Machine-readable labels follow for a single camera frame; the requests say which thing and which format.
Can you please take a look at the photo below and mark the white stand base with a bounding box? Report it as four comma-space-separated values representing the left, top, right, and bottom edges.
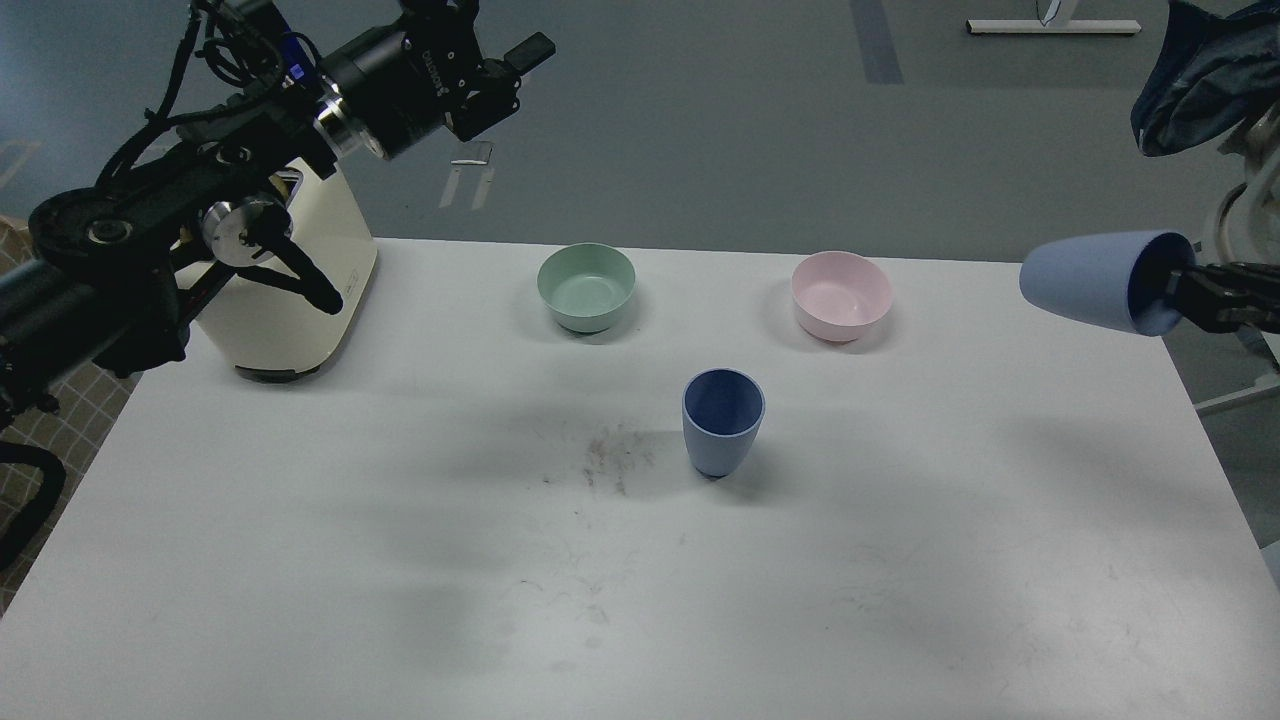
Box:
965, 20, 1143, 36

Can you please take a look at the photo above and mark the blue cup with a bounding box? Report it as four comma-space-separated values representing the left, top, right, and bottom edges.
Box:
1019, 231, 1196, 337
680, 368, 765, 478

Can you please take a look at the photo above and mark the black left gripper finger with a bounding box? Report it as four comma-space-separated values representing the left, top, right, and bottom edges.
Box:
399, 1, 479, 41
448, 32, 557, 142

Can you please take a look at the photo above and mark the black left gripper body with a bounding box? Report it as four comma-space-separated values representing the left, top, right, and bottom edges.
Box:
320, 20, 471, 160

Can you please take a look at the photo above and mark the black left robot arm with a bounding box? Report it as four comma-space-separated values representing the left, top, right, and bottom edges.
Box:
3, 1, 556, 427

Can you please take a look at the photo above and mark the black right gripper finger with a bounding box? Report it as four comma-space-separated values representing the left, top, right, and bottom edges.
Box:
1161, 263, 1279, 334

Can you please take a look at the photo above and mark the cream toaster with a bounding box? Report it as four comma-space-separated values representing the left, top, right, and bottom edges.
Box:
195, 160, 378, 383

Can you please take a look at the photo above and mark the pink bowl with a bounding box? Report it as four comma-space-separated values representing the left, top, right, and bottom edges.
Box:
790, 251, 895, 345

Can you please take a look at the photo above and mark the dark blue cloth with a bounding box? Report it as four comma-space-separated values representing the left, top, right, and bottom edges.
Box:
1130, 1, 1279, 158

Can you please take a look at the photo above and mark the green bowl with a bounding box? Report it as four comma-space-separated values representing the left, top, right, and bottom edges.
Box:
536, 243, 637, 334

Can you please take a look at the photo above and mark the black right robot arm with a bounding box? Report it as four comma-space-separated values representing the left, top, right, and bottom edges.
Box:
1165, 173, 1279, 338

